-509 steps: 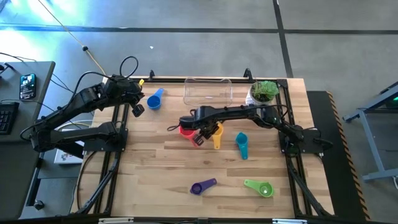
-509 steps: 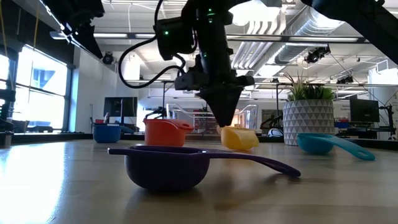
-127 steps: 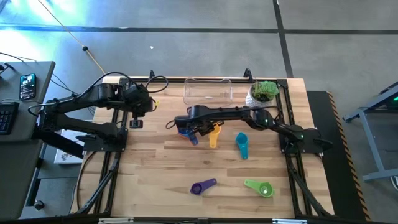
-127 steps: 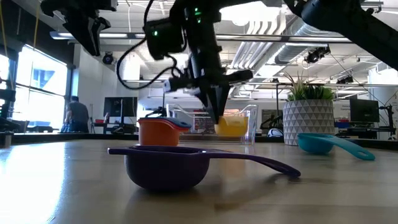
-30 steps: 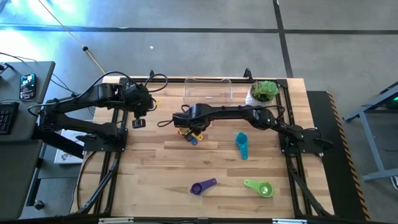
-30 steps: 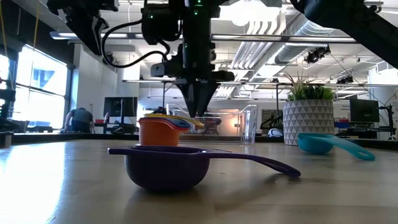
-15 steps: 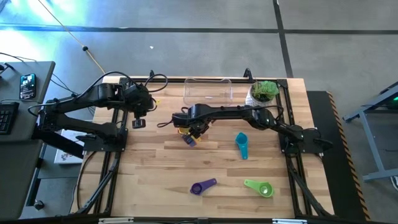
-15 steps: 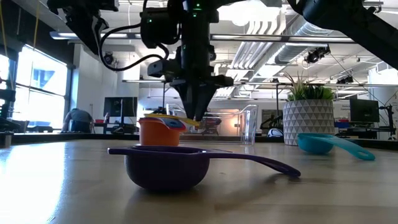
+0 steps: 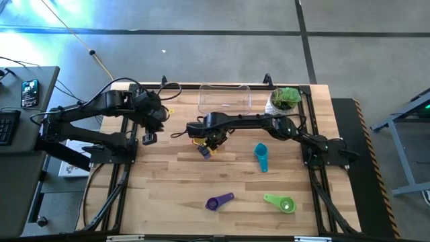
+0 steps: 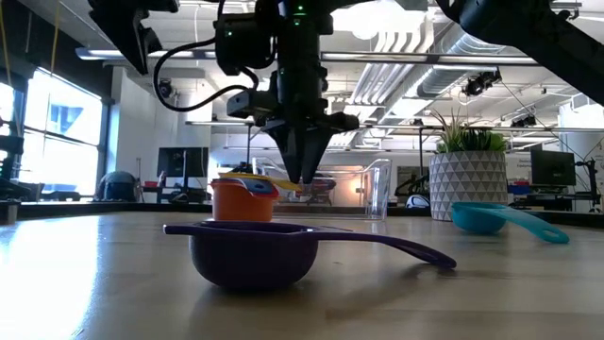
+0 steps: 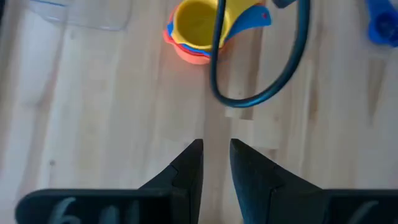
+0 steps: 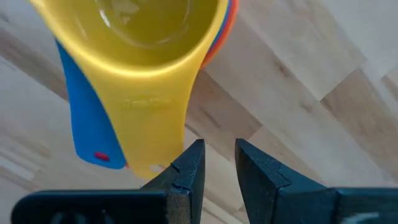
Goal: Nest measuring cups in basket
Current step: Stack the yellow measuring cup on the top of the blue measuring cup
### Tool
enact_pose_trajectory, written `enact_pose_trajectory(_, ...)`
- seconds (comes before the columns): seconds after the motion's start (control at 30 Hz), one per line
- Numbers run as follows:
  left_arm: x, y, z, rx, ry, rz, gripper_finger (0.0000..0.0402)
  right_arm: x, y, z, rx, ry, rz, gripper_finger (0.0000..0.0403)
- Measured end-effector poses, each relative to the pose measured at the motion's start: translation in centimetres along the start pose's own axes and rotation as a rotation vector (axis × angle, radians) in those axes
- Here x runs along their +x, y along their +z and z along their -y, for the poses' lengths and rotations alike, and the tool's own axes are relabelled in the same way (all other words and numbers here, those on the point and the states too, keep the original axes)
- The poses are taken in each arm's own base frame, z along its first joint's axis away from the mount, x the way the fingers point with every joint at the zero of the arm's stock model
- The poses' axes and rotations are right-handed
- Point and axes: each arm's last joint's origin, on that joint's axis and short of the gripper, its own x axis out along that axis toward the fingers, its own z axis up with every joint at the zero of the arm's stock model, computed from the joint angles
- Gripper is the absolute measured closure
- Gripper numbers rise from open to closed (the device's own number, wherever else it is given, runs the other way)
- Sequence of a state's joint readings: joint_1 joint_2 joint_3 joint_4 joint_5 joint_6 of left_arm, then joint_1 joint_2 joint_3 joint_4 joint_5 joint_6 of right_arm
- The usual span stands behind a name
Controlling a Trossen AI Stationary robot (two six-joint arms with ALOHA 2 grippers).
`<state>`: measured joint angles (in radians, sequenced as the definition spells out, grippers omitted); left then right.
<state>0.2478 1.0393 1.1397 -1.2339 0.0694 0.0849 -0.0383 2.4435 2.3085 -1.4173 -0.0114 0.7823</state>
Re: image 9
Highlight teal measuring cup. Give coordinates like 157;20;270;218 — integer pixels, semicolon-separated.
253;142;270;173

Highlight clear plastic basket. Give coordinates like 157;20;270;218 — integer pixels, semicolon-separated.
197;83;253;116

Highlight black aluminium table frame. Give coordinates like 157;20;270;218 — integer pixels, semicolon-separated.
74;73;363;238

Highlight grey metal cart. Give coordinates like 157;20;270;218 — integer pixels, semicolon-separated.
369;87;430;198

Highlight white printed box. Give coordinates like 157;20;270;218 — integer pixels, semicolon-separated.
58;138;94;179

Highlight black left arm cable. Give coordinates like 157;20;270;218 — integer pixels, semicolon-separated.
79;76;183;109

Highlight smartphone with lit screen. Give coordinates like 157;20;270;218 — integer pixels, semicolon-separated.
20;79;40;109

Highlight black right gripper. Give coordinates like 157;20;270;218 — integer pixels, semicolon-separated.
186;113;233;152

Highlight black keyboard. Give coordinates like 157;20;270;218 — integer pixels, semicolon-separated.
0;109;22;147

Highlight green measuring cup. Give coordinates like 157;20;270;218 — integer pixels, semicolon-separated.
263;192;298;215

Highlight yellow measuring cup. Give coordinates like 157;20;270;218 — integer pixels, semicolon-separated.
191;136;218;157

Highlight black floor mat hazard stripe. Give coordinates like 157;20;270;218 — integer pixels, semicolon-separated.
330;97;401;240

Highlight purple measuring cup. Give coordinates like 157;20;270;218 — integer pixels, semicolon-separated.
204;192;236;212

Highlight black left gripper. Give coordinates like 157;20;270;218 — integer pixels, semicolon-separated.
132;90;169;146

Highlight yellow floor cord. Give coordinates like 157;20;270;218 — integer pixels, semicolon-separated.
39;0;116;82

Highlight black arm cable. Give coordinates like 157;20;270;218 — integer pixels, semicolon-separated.
170;128;189;140
79;76;183;109

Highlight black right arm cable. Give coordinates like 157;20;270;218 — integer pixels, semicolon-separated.
170;128;189;140

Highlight grey side desk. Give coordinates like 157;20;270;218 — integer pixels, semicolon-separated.
0;65;61;239

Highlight blue measuring cup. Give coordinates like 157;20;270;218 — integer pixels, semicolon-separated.
197;143;213;161

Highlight plant in white geometric pot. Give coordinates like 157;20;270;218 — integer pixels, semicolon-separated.
264;86;303;117

